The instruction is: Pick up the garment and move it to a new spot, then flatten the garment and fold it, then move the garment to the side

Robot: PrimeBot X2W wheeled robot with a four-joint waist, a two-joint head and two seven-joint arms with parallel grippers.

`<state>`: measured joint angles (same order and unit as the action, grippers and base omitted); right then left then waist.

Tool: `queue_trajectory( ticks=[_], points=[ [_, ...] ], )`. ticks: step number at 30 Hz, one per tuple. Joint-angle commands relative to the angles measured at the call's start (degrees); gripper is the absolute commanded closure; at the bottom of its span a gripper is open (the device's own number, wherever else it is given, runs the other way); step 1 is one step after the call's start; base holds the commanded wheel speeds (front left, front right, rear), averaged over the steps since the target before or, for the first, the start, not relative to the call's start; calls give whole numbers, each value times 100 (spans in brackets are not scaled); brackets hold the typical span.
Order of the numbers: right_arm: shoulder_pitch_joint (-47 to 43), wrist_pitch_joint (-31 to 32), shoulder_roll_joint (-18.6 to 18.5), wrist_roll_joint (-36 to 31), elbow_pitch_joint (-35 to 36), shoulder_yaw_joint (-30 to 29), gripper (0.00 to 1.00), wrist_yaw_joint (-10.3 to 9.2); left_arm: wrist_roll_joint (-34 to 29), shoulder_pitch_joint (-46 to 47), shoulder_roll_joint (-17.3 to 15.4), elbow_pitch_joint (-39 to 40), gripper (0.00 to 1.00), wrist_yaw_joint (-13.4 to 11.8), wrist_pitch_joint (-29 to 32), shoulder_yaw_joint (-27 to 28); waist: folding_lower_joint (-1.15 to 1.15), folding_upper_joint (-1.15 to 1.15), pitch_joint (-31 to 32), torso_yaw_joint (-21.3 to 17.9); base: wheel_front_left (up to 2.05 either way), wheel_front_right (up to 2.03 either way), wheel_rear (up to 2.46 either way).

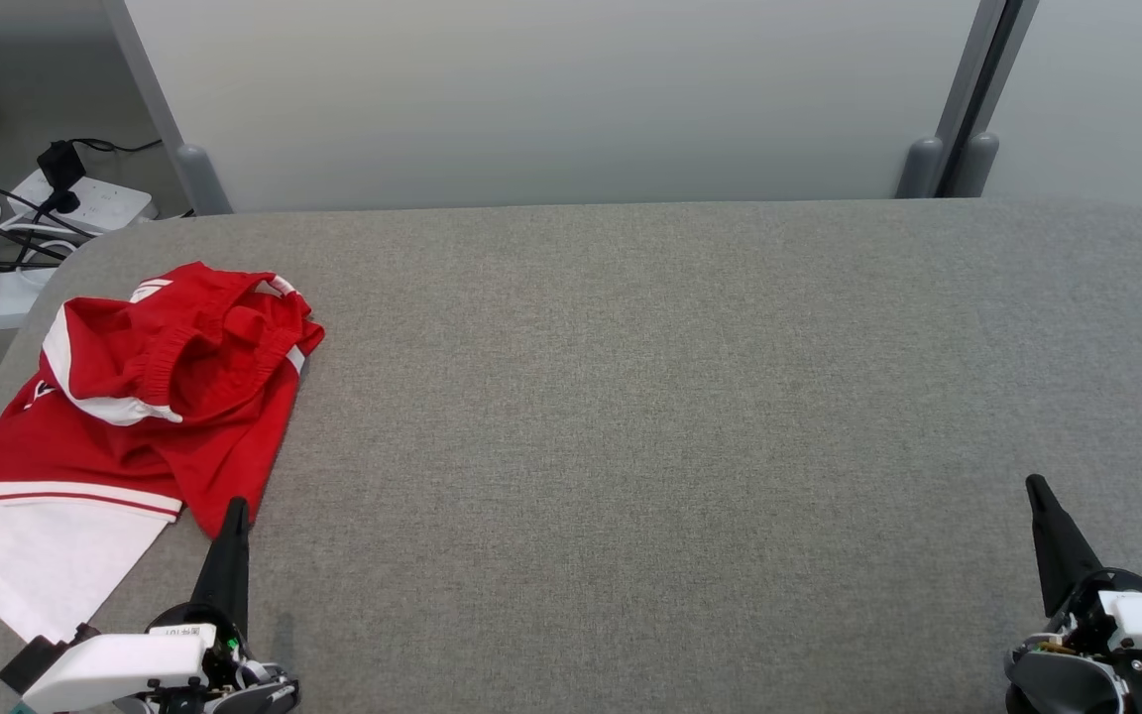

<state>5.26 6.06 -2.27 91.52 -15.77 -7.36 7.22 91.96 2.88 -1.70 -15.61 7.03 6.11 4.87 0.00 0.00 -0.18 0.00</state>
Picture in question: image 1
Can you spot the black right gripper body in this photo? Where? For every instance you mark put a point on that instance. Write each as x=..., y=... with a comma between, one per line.
x=1057, y=684

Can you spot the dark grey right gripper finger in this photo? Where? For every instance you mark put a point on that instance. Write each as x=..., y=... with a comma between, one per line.
x=1062, y=550

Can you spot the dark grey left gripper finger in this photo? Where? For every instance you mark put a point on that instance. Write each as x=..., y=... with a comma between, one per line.
x=229, y=565

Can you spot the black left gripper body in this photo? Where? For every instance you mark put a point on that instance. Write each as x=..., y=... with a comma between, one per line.
x=269, y=689

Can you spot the red Bulls basketball shorts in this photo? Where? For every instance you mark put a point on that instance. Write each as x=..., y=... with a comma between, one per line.
x=224, y=436

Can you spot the red and white basketball jersey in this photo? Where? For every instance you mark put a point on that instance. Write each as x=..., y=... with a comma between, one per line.
x=56, y=565

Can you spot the black power adapter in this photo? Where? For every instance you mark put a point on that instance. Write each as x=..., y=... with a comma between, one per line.
x=60, y=169

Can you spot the white partition panel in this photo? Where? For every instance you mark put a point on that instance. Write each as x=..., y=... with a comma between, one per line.
x=551, y=99
x=1116, y=99

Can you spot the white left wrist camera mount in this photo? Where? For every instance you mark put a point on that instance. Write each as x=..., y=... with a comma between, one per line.
x=115, y=669

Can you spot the grey partition post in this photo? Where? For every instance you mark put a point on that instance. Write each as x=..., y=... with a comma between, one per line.
x=953, y=109
x=160, y=109
x=987, y=149

